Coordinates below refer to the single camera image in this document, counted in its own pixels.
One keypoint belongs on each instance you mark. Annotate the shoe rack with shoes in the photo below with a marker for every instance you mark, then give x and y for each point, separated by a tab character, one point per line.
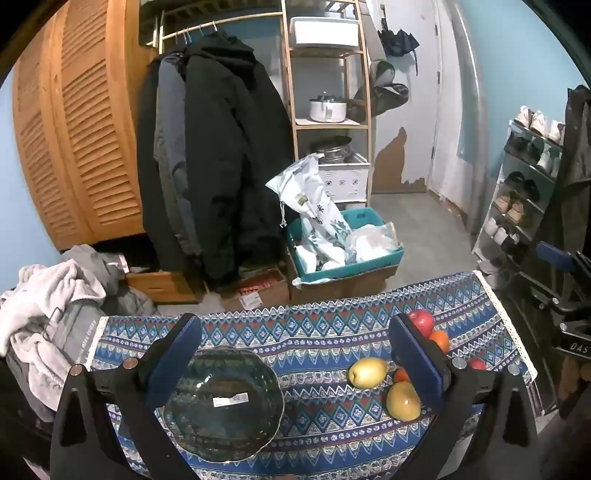
538	122

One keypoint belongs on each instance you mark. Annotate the white door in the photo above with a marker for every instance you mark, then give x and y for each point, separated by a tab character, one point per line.
455	115

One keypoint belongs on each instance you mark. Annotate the small tangerine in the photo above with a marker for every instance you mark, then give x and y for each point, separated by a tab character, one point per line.
400	374

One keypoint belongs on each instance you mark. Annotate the clear glass bowl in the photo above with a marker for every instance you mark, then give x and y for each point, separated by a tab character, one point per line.
231	429

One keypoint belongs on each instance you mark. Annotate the wooden drawer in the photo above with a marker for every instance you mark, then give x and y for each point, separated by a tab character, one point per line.
157	284

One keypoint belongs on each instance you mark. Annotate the large orange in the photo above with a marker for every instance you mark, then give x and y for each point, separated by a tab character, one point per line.
440	340

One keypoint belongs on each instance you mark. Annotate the grey jacket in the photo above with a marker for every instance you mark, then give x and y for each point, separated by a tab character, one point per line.
171	138

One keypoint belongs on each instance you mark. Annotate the black jacket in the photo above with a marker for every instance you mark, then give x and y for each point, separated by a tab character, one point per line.
147	184

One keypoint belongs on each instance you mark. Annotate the white floral bag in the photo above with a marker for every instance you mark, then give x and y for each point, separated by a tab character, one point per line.
309	198

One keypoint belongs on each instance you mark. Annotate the reddish tangerine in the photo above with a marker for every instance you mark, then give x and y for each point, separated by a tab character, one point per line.
478	363

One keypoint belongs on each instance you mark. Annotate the grey hoodie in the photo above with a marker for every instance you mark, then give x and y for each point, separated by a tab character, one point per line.
92	263

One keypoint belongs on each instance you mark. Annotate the teal box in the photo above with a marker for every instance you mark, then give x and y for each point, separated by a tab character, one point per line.
369	265

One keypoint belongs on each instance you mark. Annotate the pile of grey clothes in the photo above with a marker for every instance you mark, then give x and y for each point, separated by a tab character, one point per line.
41	295

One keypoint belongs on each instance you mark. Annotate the steel pot with black lid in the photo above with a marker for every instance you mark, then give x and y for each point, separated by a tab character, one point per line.
334	150

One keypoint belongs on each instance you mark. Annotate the clear plastic bag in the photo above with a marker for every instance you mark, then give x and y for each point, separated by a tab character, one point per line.
369	240

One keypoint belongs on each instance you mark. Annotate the black hooded coat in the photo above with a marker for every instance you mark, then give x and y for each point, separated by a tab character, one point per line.
231	161

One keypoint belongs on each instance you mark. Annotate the grey printed garment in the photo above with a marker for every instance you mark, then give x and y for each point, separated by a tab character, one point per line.
74	332

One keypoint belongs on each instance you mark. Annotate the white cooking pot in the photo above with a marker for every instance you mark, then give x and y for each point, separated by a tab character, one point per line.
328	110

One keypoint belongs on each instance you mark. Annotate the white storage box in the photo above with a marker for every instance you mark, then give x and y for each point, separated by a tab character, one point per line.
323	32

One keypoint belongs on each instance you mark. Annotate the yellow apple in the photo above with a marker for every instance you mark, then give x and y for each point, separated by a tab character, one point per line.
367	373

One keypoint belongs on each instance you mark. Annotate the white perforated basket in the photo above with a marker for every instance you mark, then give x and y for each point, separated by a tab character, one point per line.
344	182

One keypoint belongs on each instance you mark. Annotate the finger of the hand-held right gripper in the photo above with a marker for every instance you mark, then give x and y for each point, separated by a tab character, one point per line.
549	253
540	290

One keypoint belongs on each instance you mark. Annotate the wooden louvred door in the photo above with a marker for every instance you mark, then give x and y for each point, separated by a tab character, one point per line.
83	138

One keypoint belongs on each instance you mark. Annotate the blue patterned tablecloth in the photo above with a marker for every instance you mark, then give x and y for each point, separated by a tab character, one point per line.
323	332

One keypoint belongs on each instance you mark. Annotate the wooden shelf unit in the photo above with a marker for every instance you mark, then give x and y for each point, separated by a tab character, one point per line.
288	92

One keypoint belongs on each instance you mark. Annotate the black umbrella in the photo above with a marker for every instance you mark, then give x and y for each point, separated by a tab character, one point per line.
397	41

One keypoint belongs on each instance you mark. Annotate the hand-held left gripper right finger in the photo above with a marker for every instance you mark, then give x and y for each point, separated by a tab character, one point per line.
415	355

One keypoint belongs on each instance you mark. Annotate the dark hanging bag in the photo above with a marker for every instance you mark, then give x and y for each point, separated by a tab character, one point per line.
383	92

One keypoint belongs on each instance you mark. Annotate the large cardboard box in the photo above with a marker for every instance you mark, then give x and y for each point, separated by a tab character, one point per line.
341	286

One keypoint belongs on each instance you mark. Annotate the red apple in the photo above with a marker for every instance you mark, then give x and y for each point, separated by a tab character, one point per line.
422	321

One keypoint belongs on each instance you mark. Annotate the dark hanging garment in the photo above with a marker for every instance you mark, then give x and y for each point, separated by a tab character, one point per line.
577	138

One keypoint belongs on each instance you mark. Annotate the small cardboard box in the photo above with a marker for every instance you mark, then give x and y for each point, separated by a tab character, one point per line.
258	290

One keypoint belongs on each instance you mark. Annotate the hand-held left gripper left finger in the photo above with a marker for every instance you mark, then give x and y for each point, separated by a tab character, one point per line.
182	350

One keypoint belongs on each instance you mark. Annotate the white clothes rail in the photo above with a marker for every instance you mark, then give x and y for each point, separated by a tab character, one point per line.
203	26

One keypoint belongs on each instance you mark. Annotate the yellow-green pear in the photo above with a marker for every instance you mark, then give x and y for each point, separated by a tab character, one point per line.
402	401

